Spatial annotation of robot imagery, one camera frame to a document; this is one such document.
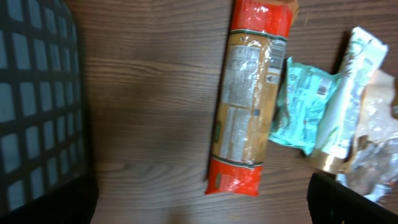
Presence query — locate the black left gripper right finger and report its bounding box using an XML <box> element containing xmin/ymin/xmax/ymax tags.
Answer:
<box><xmin>307</xmin><ymin>172</ymin><xmax>397</xmax><ymax>224</ymax></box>

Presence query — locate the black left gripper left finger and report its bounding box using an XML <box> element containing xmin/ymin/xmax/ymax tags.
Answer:
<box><xmin>1</xmin><ymin>175</ymin><xmax>99</xmax><ymax>224</ymax></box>

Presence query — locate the beige PanTree snack pouch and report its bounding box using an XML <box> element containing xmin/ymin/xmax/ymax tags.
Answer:
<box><xmin>336</xmin><ymin>70</ymin><xmax>397</xmax><ymax>203</ymax></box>

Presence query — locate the teal snack packet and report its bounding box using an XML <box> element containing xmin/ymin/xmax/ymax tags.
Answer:
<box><xmin>269</xmin><ymin>57</ymin><xmax>341</xmax><ymax>156</ymax></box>

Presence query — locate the orange spaghetti packet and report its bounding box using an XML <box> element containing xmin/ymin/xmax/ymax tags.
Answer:
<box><xmin>205</xmin><ymin>0</ymin><xmax>298</xmax><ymax>196</ymax></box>

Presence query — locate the white cream tube gold cap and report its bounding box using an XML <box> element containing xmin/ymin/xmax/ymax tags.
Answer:
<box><xmin>311</xmin><ymin>27</ymin><xmax>389</xmax><ymax>174</ymax></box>

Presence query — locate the grey plastic mesh basket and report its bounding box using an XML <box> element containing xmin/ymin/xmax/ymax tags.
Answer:
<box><xmin>1</xmin><ymin>0</ymin><xmax>88</xmax><ymax>214</ymax></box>

